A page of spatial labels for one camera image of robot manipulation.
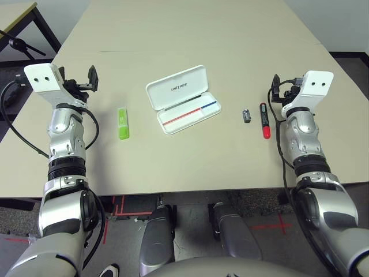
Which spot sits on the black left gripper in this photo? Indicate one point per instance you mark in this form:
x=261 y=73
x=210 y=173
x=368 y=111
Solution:
x=76 y=86

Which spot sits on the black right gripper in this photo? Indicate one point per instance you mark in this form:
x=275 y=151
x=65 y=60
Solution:
x=288 y=93

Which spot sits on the black marker red cap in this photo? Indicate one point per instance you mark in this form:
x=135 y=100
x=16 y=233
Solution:
x=265 y=121

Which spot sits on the small black eraser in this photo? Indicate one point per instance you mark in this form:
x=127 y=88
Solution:
x=246 y=116

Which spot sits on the green glue stick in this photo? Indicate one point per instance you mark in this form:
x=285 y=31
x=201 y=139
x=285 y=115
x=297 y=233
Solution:
x=123 y=124

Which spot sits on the white plastic pencil case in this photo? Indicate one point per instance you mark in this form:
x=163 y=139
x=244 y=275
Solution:
x=178 y=86

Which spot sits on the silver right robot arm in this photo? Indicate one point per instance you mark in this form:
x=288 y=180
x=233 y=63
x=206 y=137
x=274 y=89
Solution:
x=305 y=135

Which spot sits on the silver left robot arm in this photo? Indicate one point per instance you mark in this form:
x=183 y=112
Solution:
x=66 y=130

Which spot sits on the black tripod stand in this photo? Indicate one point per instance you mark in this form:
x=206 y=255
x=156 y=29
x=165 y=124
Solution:
x=15 y=43

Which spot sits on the grey carpet piece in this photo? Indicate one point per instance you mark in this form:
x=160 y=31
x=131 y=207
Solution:
x=17 y=216

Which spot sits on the grey robot right leg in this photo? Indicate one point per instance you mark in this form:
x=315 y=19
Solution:
x=233 y=233

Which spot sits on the grey robot leg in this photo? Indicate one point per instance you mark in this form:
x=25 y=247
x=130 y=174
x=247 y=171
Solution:
x=157 y=236
x=233 y=233

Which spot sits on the grey robot left leg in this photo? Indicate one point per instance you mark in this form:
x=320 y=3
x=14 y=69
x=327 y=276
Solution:
x=157 y=236

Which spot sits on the grey robot torso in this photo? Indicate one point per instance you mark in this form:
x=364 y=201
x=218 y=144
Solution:
x=225 y=268

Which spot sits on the white sneaker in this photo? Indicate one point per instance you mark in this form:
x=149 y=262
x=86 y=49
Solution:
x=109 y=271

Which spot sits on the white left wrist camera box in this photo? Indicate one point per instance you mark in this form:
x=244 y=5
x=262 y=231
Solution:
x=43 y=79

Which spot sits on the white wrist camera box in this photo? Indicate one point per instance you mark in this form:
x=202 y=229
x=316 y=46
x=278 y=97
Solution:
x=43 y=79
x=314 y=86

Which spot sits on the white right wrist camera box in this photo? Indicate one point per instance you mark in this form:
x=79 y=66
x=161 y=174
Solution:
x=314 y=86

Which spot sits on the beige side table black frame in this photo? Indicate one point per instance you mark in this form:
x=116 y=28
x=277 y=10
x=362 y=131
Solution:
x=17 y=11

